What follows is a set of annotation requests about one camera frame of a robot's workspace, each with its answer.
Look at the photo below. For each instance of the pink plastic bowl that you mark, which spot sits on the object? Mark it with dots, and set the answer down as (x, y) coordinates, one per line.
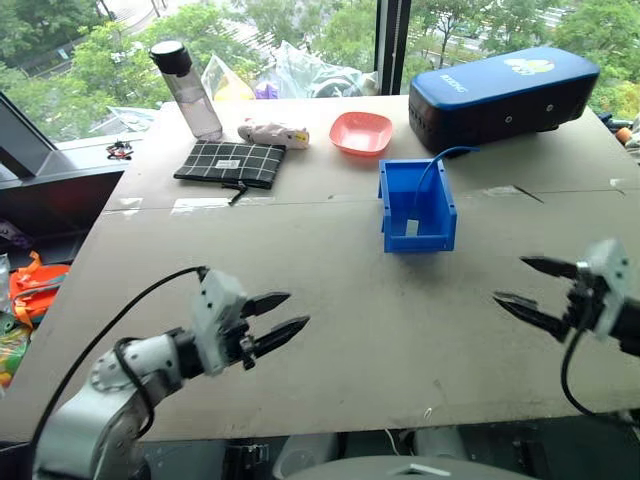
(361, 132)

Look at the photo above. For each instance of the blue and black box device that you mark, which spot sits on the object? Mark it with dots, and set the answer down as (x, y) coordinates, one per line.
(500, 95)

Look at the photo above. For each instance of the pink plush toy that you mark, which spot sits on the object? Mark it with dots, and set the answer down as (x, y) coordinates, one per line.
(272, 134)

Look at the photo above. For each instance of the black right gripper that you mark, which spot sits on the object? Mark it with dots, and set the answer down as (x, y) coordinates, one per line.
(585, 305)

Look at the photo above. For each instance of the grey rounded robot body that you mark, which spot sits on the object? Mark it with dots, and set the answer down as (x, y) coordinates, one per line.
(380, 467)

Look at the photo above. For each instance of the white coupler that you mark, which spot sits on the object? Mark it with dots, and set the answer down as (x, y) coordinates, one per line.
(411, 228)

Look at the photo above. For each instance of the small red and black item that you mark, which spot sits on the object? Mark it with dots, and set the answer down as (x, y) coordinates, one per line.
(119, 150)

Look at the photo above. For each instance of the orange bag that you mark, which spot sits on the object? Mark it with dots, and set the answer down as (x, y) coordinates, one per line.
(37, 290)

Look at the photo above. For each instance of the blue plastic bin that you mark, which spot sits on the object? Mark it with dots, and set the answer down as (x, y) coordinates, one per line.
(400, 210)

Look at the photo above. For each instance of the black slanted panel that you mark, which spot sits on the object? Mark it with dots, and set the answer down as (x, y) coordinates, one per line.
(22, 145)

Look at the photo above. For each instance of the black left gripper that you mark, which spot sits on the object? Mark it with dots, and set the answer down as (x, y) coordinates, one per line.
(243, 340)

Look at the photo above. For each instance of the purple item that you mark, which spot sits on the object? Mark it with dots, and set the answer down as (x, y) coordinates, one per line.
(267, 92)

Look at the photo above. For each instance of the orange and dark clutter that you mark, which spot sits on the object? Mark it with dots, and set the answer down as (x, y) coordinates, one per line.
(625, 135)

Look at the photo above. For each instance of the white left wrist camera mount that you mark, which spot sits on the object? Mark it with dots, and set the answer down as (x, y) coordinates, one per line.
(217, 320)

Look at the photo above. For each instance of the yellow and clear plastic bag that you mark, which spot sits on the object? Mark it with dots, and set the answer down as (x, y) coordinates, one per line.
(225, 85)

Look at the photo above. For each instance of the clear bottle with black cap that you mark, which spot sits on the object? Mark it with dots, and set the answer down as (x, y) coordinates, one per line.
(192, 100)

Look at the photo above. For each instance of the black side shelf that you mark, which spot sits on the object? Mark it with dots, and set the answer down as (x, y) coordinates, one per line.
(55, 200)

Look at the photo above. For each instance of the black checked fabric pouch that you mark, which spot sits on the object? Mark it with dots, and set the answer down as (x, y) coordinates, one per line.
(230, 162)

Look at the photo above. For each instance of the dark window frame post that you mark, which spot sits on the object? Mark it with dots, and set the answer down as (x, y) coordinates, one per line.
(392, 45)

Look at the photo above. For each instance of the colourful printed packet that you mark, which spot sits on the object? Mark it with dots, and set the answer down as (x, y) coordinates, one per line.
(11, 350)

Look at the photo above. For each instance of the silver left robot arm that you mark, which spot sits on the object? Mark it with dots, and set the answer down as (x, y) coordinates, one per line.
(90, 410)

